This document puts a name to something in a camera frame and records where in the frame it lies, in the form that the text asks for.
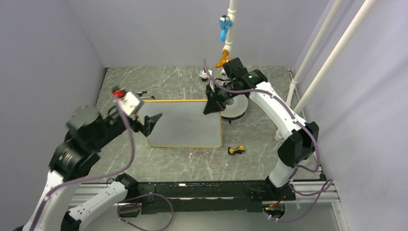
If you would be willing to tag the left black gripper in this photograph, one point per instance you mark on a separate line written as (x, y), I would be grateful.
(149, 122)

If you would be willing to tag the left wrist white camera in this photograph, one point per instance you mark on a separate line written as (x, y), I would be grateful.
(128, 102)

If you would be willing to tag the wrist white camera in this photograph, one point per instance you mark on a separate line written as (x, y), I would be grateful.
(128, 102)
(204, 78)

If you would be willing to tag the blue valve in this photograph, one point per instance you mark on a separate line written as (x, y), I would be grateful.
(225, 23)

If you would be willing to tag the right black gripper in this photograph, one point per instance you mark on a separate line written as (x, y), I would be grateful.
(213, 105)

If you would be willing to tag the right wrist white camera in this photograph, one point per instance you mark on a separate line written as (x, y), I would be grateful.
(204, 78)

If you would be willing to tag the white PVC pipe frame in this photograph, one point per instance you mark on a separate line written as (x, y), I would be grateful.
(343, 41)

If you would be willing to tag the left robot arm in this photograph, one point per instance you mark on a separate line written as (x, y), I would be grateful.
(88, 132)

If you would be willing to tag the yellow black eraser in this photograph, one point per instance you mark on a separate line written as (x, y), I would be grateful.
(239, 150)

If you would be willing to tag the white perforated disc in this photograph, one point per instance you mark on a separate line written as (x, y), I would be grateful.
(235, 109)

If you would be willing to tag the yellow-framed whiteboard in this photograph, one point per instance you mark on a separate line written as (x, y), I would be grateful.
(182, 124)

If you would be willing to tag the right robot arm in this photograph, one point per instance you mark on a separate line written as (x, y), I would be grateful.
(300, 137)

